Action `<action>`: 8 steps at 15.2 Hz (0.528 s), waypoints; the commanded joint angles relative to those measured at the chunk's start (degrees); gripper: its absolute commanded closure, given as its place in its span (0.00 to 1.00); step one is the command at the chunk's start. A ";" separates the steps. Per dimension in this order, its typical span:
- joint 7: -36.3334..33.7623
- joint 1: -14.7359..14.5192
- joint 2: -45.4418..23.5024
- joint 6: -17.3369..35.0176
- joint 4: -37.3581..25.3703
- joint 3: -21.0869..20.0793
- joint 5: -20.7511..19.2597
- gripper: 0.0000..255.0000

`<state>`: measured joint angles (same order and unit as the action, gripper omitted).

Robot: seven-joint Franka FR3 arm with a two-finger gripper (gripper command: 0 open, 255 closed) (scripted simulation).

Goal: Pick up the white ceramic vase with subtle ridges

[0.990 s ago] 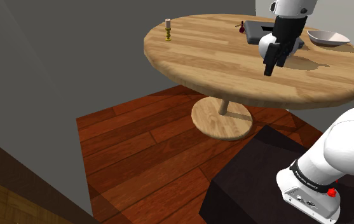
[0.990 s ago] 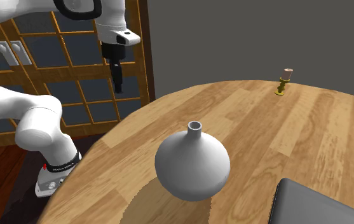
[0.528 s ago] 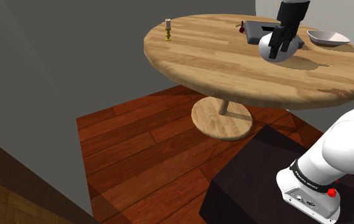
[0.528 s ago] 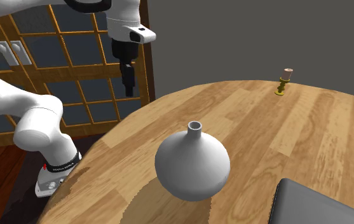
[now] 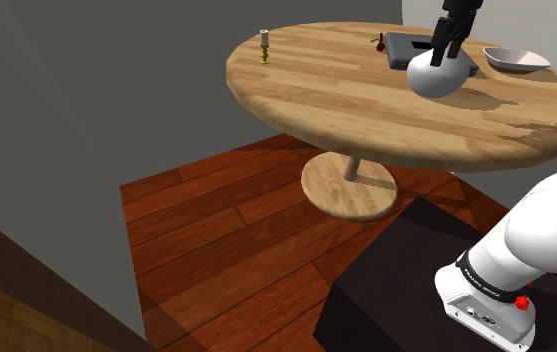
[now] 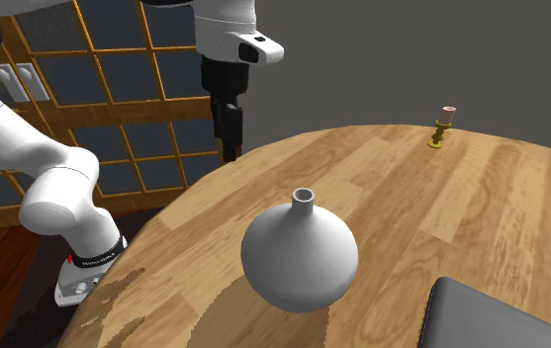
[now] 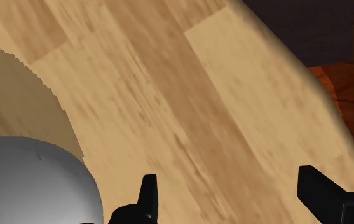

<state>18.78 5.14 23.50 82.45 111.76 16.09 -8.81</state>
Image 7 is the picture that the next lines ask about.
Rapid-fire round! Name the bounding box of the grey round object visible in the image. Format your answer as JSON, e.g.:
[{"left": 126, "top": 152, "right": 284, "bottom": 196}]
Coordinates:
[{"left": 0, "top": 136, "right": 104, "bottom": 224}]

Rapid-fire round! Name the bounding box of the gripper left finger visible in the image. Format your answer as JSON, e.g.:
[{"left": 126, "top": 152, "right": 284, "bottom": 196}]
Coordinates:
[{"left": 107, "top": 174, "right": 159, "bottom": 224}]

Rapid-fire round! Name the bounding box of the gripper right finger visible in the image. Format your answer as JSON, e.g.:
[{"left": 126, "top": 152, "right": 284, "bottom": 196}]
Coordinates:
[{"left": 296, "top": 165, "right": 354, "bottom": 224}]

